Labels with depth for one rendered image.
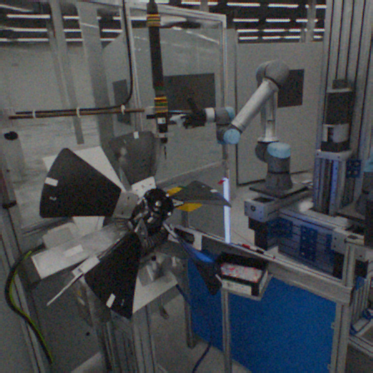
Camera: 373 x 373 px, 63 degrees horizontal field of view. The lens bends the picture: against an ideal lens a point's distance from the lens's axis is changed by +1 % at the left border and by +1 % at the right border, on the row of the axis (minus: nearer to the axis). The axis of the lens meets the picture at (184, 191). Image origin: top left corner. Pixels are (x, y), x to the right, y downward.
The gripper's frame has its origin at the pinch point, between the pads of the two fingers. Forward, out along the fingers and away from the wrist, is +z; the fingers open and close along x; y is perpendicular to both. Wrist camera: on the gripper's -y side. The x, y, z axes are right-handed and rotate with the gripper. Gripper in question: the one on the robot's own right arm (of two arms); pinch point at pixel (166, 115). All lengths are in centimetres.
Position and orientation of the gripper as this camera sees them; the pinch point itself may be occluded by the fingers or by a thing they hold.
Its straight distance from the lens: 163.8
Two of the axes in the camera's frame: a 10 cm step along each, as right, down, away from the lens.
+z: -9.8, 1.2, -1.4
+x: -1.8, -4.3, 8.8
